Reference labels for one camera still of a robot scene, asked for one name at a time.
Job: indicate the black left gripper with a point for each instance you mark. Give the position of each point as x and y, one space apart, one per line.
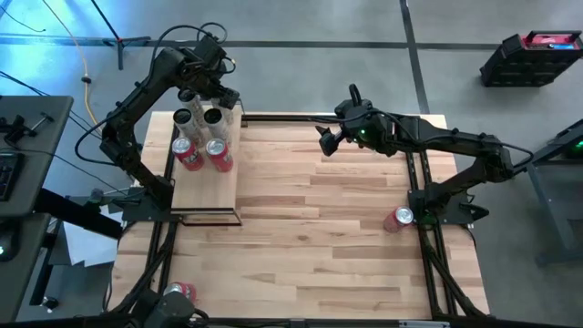
207 64

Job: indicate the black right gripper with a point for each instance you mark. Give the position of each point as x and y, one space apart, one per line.
355 127

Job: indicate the red soda can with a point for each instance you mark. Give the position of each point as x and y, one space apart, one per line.
187 152
184 289
218 155
403 217

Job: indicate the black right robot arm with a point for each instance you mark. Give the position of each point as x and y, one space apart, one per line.
455 136

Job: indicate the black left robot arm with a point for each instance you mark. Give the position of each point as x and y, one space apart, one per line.
136 98

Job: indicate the black tripod stand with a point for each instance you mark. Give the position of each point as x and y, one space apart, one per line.
120 43

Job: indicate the black desk support bar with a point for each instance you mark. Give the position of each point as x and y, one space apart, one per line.
77 213

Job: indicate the black tool case red top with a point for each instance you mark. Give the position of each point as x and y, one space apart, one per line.
514 68

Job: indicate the white paper sheets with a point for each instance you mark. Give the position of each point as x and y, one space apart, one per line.
88 246

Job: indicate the black clamp tool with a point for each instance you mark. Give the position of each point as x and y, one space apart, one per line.
17 130

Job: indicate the dark grey side table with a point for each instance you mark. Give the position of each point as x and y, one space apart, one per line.
544 156

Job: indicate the black keyboard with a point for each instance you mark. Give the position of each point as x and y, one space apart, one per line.
9 177

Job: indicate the black computer mouse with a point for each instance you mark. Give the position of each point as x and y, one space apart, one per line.
7 248

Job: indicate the black caster wheel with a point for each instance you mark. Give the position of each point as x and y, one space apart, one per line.
50 303

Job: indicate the black aluminium frame rail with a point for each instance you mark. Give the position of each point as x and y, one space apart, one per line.
422 255
170 248
282 118

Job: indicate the wooden shelf black metal frame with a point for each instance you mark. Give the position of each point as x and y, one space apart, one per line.
205 191

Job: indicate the black frame beam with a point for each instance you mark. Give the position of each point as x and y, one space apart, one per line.
255 324

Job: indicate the silver bracket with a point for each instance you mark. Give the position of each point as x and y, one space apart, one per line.
423 324

